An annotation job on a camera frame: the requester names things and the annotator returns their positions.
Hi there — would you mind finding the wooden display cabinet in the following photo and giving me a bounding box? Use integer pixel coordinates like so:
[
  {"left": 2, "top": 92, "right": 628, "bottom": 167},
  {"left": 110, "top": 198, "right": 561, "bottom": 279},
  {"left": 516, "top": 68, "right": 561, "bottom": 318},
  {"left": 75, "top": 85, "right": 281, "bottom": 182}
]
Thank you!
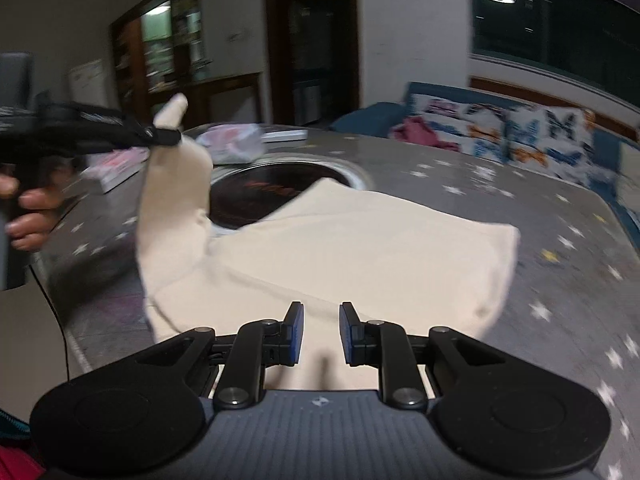
[{"left": 110, "top": 0, "right": 203, "bottom": 120}]

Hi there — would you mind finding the pink tissue pack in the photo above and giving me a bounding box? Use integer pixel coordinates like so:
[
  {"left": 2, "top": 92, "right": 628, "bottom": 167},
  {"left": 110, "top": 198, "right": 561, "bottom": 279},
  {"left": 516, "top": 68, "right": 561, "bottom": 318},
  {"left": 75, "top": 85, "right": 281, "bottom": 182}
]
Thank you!
[{"left": 196, "top": 124, "right": 266, "bottom": 166}]

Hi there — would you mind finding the white remote control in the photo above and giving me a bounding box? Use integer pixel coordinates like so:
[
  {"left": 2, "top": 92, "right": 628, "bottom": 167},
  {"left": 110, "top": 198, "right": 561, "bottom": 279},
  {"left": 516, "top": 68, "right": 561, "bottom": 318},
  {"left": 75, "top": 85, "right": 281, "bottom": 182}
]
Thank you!
[{"left": 262, "top": 129, "right": 308, "bottom": 143}]

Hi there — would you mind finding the black induction cooktop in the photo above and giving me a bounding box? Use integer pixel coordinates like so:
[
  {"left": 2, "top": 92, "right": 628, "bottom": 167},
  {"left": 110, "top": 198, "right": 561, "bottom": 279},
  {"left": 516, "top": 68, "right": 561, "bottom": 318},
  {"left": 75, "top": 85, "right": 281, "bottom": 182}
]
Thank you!
[{"left": 208, "top": 162, "right": 352, "bottom": 230}]

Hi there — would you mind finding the blue corner sofa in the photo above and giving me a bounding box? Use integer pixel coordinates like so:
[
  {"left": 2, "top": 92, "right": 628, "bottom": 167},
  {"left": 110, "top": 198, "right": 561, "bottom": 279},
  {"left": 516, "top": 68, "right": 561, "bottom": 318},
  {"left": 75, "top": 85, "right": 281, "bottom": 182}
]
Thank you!
[{"left": 330, "top": 81, "right": 639, "bottom": 243}]

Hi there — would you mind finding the white refrigerator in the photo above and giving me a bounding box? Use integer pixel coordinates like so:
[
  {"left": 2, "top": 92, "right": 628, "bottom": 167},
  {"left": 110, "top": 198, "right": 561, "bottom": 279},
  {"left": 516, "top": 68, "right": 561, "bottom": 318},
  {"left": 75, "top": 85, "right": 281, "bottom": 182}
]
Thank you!
[{"left": 68, "top": 58, "right": 108, "bottom": 107}]

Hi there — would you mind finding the dark green framed window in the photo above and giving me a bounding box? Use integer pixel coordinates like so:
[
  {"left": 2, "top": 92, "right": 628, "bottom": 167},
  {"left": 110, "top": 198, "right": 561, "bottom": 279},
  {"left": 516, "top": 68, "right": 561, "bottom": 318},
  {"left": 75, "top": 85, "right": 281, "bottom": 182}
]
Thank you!
[{"left": 471, "top": 0, "right": 639, "bottom": 105}]

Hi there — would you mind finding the left butterfly pillow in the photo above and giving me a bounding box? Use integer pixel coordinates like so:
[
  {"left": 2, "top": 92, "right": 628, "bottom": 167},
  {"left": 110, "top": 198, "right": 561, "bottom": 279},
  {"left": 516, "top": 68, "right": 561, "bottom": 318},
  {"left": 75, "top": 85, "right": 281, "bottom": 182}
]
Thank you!
[{"left": 402, "top": 94, "right": 506, "bottom": 164}]

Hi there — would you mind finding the person left hand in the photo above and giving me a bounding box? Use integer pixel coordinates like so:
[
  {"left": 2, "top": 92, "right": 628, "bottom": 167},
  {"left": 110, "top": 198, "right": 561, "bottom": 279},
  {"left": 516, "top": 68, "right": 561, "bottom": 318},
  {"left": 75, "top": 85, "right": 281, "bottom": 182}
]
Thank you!
[{"left": 6, "top": 167, "right": 70, "bottom": 252}]

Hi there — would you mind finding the dark wooden door frame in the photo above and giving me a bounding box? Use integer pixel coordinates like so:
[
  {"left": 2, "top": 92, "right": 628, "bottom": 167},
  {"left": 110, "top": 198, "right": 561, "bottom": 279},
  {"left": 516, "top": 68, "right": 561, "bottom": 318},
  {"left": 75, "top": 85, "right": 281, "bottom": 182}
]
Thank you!
[{"left": 265, "top": 0, "right": 360, "bottom": 126}]

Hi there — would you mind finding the right butterfly pillow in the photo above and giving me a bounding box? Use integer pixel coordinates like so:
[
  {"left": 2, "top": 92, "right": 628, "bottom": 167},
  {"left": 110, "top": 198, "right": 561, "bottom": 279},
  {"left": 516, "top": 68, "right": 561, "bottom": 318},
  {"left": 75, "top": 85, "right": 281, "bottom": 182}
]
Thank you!
[{"left": 506, "top": 105, "right": 594, "bottom": 186}]

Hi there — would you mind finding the grey star tablecloth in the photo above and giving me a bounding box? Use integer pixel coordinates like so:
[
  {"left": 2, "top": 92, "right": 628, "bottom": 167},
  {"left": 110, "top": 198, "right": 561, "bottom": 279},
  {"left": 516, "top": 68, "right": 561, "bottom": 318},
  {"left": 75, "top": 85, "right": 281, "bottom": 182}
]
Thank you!
[{"left": 30, "top": 138, "right": 639, "bottom": 479}]

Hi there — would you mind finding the cream garment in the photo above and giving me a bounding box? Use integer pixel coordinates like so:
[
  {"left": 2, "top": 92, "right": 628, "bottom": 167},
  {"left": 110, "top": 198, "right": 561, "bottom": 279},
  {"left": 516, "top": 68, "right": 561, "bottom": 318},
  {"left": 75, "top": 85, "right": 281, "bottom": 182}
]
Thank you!
[{"left": 135, "top": 92, "right": 522, "bottom": 392}]

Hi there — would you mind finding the pink tissue box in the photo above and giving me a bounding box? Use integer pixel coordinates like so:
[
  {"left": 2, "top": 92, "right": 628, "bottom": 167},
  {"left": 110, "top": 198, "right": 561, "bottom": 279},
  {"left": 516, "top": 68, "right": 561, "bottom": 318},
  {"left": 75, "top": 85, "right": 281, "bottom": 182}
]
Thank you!
[{"left": 80, "top": 148, "right": 150, "bottom": 194}]

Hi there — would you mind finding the beige plain cushion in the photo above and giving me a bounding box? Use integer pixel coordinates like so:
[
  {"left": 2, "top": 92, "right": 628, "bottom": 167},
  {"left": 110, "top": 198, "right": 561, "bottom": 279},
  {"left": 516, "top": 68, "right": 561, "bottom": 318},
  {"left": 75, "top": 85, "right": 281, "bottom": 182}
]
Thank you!
[{"left": 616, "top": 143, "right": 640, "bottom": 211}]

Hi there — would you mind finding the dark wooden side table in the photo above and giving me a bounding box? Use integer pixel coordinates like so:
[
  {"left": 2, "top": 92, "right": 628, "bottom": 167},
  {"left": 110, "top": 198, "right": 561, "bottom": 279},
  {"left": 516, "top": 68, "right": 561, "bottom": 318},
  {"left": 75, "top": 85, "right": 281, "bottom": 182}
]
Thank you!
[{"left": 189, "top": 73, "right": 265, "bottom": 126}]

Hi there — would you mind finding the butterfly pillow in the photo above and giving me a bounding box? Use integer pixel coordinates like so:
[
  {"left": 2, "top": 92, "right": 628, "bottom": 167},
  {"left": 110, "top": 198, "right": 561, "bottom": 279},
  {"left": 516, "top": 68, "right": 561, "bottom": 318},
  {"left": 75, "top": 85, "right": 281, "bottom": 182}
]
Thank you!
[
  {"left": 506, "top": 105, "right": 594, "bottom": 186},
  {"left": 402, "top": 94, "right": 506, "bottom": 164}
]

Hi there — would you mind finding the pink crumpled cloth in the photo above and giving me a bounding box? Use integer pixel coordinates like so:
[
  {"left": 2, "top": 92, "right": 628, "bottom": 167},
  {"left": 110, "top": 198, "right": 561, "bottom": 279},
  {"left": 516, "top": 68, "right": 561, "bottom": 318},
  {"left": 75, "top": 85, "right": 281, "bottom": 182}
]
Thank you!
[{"left": 390, "top": 116, "right": 460, "bottom": 152}]

